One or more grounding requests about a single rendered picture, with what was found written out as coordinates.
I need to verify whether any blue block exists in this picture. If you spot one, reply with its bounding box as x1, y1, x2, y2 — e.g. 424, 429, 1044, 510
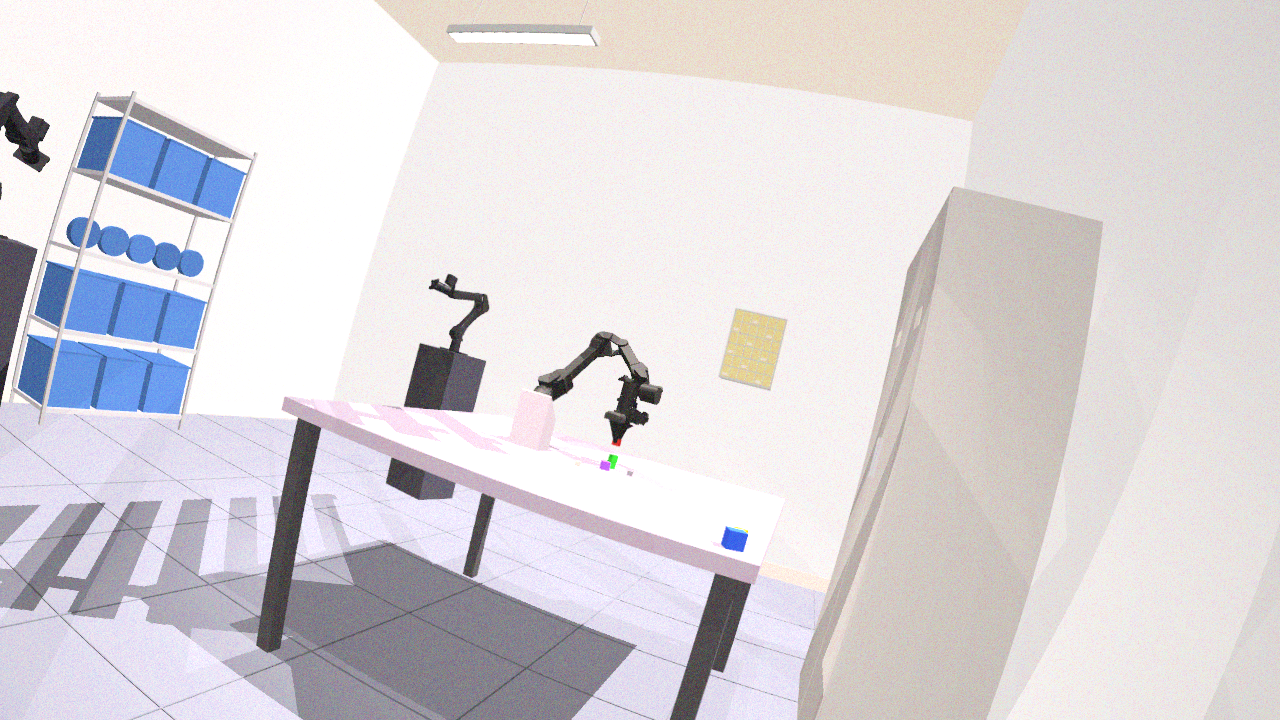
721, 527, 748, 552

